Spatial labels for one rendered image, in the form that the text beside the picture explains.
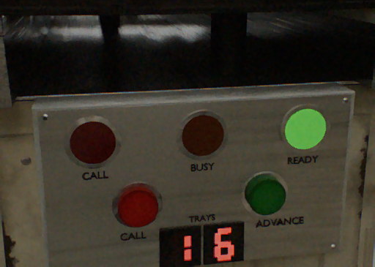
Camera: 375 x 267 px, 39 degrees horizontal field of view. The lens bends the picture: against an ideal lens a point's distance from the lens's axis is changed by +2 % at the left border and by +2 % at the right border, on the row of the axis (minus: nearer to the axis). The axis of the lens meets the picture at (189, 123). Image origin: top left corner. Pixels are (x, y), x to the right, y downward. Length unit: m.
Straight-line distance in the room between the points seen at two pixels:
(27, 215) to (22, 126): 0.07
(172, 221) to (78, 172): 0.08
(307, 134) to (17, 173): 0.22
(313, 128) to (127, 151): 0.14
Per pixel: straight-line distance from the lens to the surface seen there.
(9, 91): 0.38
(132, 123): 0.38
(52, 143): 0.38
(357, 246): 0.52
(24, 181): 0.43
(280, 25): 0.61
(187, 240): 0.42
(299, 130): 0.41
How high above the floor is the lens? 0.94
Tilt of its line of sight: 18 degrees down
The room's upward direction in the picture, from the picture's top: straight up
